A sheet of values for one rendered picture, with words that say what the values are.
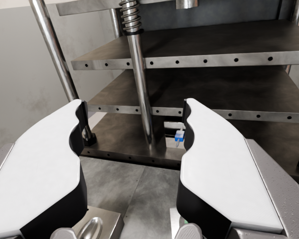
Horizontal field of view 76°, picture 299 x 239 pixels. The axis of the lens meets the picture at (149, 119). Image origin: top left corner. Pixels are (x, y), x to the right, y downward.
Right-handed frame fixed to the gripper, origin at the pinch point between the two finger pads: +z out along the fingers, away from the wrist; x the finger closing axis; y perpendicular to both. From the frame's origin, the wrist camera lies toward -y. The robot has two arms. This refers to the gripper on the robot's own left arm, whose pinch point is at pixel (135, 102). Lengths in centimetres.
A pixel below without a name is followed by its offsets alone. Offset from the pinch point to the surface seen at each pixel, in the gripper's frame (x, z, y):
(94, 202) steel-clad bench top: -21, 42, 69
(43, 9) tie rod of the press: -41, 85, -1
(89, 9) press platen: -22, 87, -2
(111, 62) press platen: -13, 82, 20
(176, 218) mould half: 11, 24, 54
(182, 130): 21, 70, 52
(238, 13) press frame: 68, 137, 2
